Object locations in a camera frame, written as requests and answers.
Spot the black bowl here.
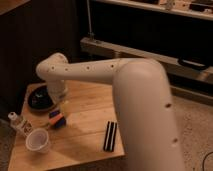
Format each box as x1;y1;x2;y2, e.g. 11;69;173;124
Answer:
27;85;54;110

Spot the clear plastic cup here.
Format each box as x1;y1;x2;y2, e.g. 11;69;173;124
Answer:
25;128;50;153

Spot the wooden shelf board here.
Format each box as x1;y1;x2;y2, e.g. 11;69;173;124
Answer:
93;0;213;21

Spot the vertical metal rod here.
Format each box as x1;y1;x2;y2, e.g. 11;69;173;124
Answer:
86;0;94;41

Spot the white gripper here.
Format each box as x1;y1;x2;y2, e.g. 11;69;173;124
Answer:
48;80;69;112

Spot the black cable on floor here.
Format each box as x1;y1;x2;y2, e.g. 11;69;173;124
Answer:
201;150;213;171

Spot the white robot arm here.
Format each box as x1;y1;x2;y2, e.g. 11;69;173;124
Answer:
36;53;185;171

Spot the orange blue brush tool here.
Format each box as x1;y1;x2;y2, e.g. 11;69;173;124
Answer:
43;110;66;129

